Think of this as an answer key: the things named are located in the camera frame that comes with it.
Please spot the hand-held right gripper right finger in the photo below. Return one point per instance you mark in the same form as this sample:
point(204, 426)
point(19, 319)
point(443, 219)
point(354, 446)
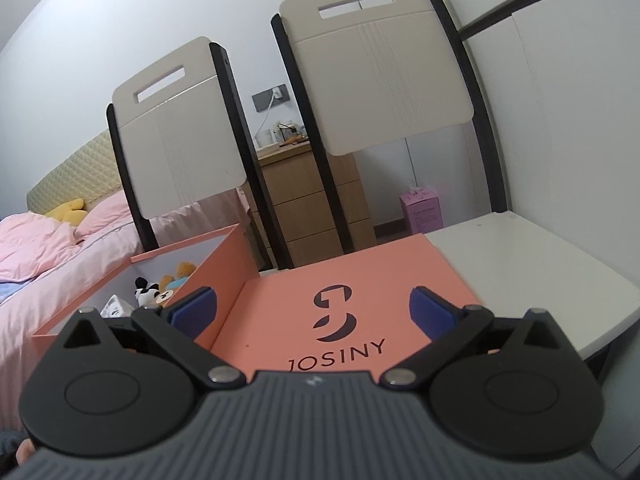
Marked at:
point(430, 315)

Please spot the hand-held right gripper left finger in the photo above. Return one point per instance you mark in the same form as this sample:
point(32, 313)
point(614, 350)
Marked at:
point(192, 312)

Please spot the brown teddy bear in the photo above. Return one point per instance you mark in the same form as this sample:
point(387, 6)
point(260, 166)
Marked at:
point(176, 282)

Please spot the panda plush toy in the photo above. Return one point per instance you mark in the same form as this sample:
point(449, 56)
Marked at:
point(146, 292)

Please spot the orange cardboard box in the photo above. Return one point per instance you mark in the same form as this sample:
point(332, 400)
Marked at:
point(230, 270)

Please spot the cow print carton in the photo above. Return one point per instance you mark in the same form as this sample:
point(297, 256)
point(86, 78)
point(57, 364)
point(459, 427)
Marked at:
point(114, 307)

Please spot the white desktop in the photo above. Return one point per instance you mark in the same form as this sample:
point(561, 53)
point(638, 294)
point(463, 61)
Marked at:
point(525, 260)

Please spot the orange box lid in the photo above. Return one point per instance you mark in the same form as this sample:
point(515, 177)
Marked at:
point(375, 280)

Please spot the small pink box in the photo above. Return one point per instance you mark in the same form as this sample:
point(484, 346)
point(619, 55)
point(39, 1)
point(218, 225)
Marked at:
point(420, 210)

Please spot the pink pillow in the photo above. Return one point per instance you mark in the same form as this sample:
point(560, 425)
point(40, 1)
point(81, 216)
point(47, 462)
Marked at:
point(107, 217)

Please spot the wooden nightstand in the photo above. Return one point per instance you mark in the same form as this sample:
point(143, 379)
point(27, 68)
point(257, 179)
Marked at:
point(300, 195)

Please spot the yellow plush toy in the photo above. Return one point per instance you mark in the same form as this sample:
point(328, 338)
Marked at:
point(65, 210)

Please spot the beige quilted headboard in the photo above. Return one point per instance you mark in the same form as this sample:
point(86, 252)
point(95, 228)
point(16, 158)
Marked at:
point(65, 170)

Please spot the beige chair with black frame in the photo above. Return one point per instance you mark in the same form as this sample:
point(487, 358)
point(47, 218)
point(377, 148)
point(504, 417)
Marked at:
point(380, 60)
point(185, 135)

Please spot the grey wall socket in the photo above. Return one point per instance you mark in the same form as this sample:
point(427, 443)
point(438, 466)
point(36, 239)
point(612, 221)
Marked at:
point(270, 97)

